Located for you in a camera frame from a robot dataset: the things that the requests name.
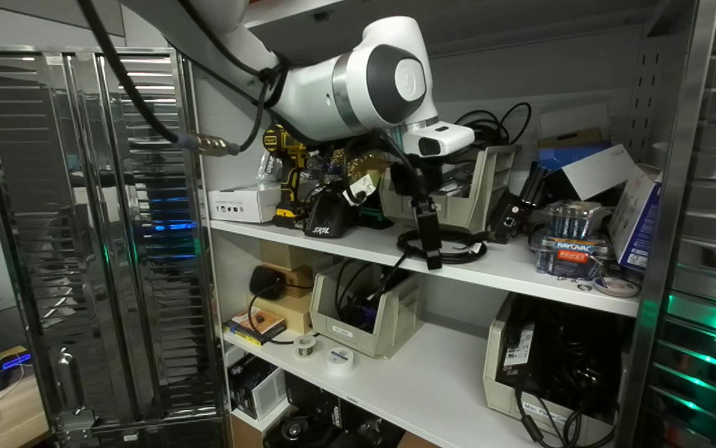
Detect metal shelf unit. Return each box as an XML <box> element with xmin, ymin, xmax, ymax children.
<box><xmin>180</xmin><ymin>0</ymin><xmax>716</xmax><ymax>448</ymax></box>

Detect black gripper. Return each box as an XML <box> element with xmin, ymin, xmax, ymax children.
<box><xmin>386</xmin><ymin>150</ymin><xmax>451</xmax><ymax>275</ymax></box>

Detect white cardboard box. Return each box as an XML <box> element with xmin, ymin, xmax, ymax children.
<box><xmin>207</xmin><ymin>183</ymin><xmax>285</xmax><ymax>228</ymax></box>

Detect black cable bundle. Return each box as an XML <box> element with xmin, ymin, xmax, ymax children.
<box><xmin>453</xmin><ymin>101</ymin><xmax>536</xmax><ymax>155</ymax></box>

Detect yellow black flat pad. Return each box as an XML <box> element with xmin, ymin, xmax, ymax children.
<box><xmin>227</xmin><ymin>317</ymin><xmax>292</xmax><ymax>350</ymax></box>

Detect small brown cardboard box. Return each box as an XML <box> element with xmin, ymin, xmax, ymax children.
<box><xmin>259</xmin><ymin>243</ymin><xmax>320</xmax><ymax>290</ymax></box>

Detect white printed carton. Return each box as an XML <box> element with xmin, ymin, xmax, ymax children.
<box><xmin>606</xmin><ymin>168</ymin><xmax>669</xmax><ymax>275</ymax></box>

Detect blue white box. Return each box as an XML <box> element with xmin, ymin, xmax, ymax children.
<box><xmin>559</xmin><ymin>142</ymin><xmax>653</xmax><ymax>202</ymax></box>

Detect blue cardboard box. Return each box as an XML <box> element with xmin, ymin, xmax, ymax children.
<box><xmin>531</xmin><ymin>139</ymin><xmax>614</xmax><ymax>200</ymax></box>

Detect black robot cable hose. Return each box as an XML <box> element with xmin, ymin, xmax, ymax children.
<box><xmin>72</xmin><ymin>0</ymin><xmax>289</xmax><ymax>160</ymax></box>

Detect black yellow power tool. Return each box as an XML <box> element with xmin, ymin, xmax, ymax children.
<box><xmin>310</xmin><ymin>138</ymin><xmax>395</xmax><ymax>230</ymax></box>

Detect clear pack of batteries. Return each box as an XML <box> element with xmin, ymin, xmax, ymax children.
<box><xmin>545</xmin><ymin>200</ymin><xmax>614</xmax><ymax>244</ymax></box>

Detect gray storage bin with cables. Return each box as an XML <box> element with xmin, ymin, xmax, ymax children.
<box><xmin>379</xmin><ymin>142</ymin><xmax>519</xmax><ymax>240</ymax></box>

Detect small white tape roll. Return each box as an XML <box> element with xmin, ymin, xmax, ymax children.
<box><xmin>294</xmin><ymin>331</ymin><xmax>320</xmax><ymax>361</ymax></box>

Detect black battery charger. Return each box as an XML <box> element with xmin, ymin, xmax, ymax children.
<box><xmin>302</xmin><ymin>184</ymin><xmax>361</xmax><ymax>243</ymax></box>

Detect black cables in bin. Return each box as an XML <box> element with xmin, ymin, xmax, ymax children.
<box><xmin>330</xmin><ymin>258</ymin><xmax>415</xmax><ymax>331</ymax></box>

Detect black devices with cables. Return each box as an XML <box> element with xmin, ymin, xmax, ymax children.
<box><xmin>495</xmin><ymin>296</ymin><xmax>630</xmax><ymax>448</ymax></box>

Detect crinkled plastic bag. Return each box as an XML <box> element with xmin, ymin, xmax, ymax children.
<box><xmin>251</xmin><ymin>150</ymin><xmax>285</xmax><ymax>189</ymax></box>

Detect white box with black device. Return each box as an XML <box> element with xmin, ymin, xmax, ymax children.
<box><xmin>227</xmin><ymin>353</ymin><xmax>292</xmax><ymax>424</ymax></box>

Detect metal server rack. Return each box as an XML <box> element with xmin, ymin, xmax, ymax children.
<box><xmin>635</xmin><ymin>0</ymin><xmax>716</xmax><ymax>448</ymax></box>
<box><xmin>0</xmin><ymin>47</ymin><xmax>228</xmax><ymax>448</ymax></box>

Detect black round device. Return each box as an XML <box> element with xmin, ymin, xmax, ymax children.
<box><xmin>247</xmin><ymin>264</ymin><xmax>292</xmax><ymax>301</ymax></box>

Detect yellow black cordless drill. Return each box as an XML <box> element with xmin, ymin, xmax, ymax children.
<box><xmin>262</xmin><ymin>123</ymin><xmax>310</xmax><ymax>230</ymax></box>

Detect clear tape roll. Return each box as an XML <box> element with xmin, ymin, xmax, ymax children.
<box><xmin>595</xmin><ymin>275</ymin><xmax>645</xmax><ymax>301</ymax></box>

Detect dark device with blue light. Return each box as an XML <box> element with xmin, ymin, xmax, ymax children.
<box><xmin>0</xmin><ymin>343</ymin><xmax>39</xmax><ymax>396</ymax></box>

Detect battery pack with orange label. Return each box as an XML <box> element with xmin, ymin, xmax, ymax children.
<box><xmin>531</xmin><ymin>234</ymin><xmax>616</xmax><ymax>284</ymax></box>

